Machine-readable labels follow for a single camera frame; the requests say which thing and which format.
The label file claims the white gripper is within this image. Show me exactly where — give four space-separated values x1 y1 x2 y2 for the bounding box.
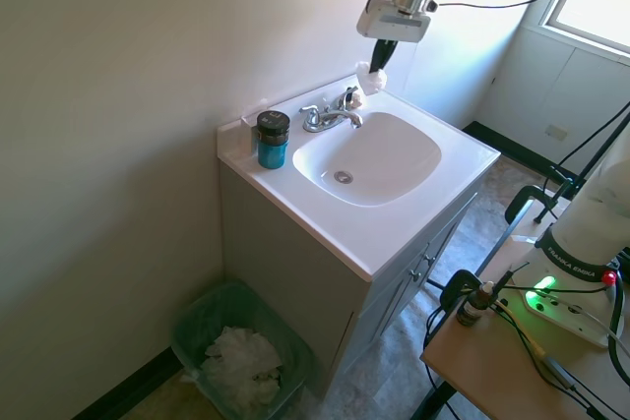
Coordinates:
356 0 433 73

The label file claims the white tissue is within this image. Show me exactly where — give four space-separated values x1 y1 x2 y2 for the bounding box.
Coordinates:
354 60 390 95

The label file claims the green trash bin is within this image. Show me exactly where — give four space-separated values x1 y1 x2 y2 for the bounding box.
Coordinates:
170 279 316 420

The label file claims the chrome faucet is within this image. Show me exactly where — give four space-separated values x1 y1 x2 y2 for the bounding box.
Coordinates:
298 87 368 135

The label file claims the blue bottle with black lid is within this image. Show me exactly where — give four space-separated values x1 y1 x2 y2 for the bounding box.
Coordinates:
255 109 290 170

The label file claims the white sink top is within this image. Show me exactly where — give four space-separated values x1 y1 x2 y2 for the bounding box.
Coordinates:
218 73 502 284

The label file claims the black baseboard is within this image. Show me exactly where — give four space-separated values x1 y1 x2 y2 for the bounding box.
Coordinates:
461 120 583 186
67 344 186 420

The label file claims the black table clamp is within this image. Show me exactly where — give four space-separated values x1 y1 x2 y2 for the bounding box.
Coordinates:
504 184 558 225
439 270 487 324

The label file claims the grey vanity cabinet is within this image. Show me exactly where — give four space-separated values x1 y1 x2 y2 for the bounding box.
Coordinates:
219 163 481 399

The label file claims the brown dropper bottle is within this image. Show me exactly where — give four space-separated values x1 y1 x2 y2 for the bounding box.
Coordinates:
456 280 496 328

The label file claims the light wooden table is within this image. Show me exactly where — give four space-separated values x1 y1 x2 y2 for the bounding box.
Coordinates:
419 237 630 420

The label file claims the pile of white tissues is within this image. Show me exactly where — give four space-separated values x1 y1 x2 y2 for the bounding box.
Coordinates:
198 325 286 417

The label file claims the black cable with adapter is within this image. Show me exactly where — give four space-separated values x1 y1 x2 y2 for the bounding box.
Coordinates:
491 306 616 420

